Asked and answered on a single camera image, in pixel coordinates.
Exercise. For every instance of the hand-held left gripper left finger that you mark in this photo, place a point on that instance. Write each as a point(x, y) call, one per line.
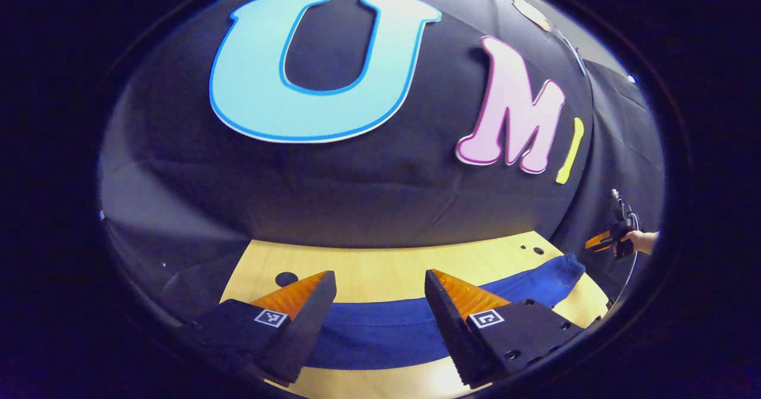
point(306, 327)

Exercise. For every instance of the blue denim jeans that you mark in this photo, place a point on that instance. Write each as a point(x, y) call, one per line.
point(380, 339)

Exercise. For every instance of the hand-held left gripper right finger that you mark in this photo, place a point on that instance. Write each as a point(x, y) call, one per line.
point(452, 327)

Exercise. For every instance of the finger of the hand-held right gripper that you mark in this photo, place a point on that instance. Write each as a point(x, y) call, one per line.
point(599, 241)

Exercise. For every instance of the black backdrop cloth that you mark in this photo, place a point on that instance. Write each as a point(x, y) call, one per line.
point(386, 197)

